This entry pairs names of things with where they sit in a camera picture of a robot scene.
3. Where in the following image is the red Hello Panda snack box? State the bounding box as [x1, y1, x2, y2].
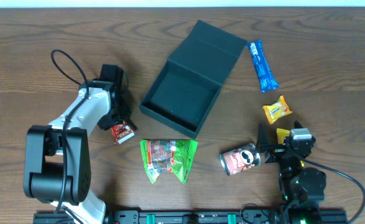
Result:
[111, 121, 136, 144]

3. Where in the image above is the orange Lemond biscuit packet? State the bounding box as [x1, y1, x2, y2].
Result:
[262, 95, 293, 124]

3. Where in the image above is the small red Pringles can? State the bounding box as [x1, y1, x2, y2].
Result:
[219, 143, 261, 176]

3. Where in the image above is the blue cookie roll packet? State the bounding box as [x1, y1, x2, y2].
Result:
[247, 40, 279, 92]

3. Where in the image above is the dark green gift box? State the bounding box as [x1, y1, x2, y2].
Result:
[139, 21, 247, 139]

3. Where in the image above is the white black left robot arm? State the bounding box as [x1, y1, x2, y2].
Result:
[23, 80, 131, 223]

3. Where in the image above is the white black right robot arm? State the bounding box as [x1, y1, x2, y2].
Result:
[256, 121, 326, 224]

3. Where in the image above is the yellow snack packet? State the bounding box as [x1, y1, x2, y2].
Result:
[276, 128, 290, 144]

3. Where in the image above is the green candy bag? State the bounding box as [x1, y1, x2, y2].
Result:
[140, 139, 198, 185]

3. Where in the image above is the black aluminium mounting rail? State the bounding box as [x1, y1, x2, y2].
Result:
[32, 209, 348, 224]

